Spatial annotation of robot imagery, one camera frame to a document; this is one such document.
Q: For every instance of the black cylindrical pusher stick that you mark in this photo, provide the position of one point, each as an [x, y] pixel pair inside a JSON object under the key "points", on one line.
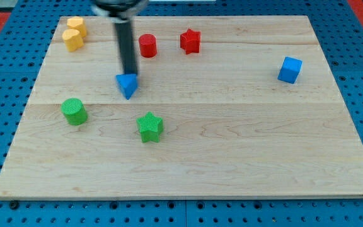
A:
{"points": [[125, 39]]}

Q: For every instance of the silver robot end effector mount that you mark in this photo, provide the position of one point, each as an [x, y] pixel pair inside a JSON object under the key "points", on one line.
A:
{"points": [[120, 10]]}

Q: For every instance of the blue triangle block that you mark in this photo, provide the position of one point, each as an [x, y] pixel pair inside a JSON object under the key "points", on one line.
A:
{"points": [[127, 84]]}

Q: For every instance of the red cylinder block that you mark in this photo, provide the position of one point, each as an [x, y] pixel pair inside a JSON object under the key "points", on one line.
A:
{"points": [[147, 45]]}

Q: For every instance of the yellow hexagon block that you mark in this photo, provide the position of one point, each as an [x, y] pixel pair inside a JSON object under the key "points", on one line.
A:
{"points": [[78, 23]]}

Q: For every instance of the yellow heart block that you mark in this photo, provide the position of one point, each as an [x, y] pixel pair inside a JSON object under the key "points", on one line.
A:
{"points": [[72, 39]]}

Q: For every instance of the red star block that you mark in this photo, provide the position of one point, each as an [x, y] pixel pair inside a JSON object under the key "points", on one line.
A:
{"points": [[190, 41]]}

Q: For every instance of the green cylinder block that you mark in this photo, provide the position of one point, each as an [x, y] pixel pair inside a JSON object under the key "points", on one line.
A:
{"points": [[74, 111]]}

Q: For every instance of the green star block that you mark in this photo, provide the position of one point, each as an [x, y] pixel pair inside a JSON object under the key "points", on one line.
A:
{"points": [[150, 127]]}

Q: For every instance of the wooden board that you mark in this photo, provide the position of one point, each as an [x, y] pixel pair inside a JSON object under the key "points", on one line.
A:
{"points": [[232, 130]]}

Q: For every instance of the blue cube block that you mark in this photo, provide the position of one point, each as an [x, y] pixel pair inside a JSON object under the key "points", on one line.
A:
{"points": [[290, 70]]}

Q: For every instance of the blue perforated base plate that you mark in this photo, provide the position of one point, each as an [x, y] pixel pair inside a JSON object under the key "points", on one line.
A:
{"points": [[24, 41]]}

